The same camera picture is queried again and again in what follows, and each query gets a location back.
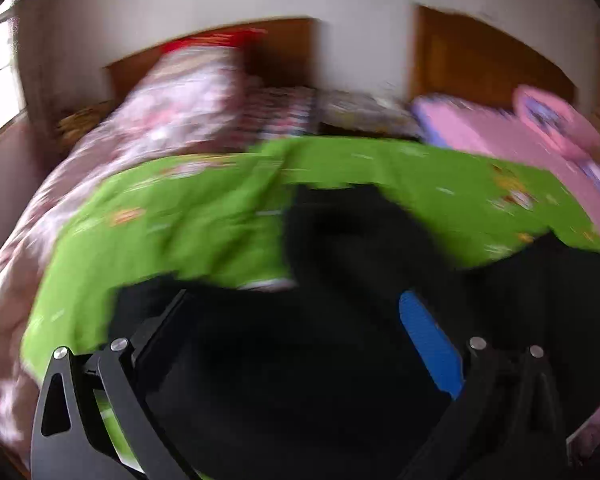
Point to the left wooden headboard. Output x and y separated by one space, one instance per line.
283 55

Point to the green cartoon blanket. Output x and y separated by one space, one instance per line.
215 219

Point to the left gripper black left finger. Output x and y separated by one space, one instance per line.
92 421

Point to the right wooden headboard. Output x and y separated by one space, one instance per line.
457 55

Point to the pink cartoon pillow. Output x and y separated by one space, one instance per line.
556 123

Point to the pink floral quilt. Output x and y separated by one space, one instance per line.
190 99

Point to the black pants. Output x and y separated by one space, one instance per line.
322 380

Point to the red plaid bed sheet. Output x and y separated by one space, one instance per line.
271 113

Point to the wooden headboard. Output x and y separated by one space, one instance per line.
283 55
457 55

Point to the pink bed sheet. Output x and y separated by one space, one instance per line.
468 127

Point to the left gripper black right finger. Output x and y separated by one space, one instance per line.
504 421

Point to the floral nightstand cloth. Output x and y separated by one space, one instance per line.
342 113

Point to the red pillow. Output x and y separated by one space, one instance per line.
239 38

